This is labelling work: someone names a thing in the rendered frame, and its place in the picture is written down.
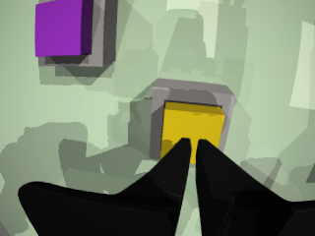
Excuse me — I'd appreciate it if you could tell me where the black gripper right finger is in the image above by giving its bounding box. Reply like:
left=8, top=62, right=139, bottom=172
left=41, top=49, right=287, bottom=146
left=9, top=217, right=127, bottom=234
left=196, top=139, right=315, bottom=236

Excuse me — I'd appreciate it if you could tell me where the yellow button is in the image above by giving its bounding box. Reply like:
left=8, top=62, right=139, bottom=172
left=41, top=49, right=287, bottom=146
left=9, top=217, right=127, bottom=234
left=150, top=79, right=235, bottom=164

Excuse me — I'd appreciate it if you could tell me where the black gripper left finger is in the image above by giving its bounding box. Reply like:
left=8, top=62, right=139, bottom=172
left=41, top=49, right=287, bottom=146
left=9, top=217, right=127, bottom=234
left=17, top=138, right=192, bottom=236

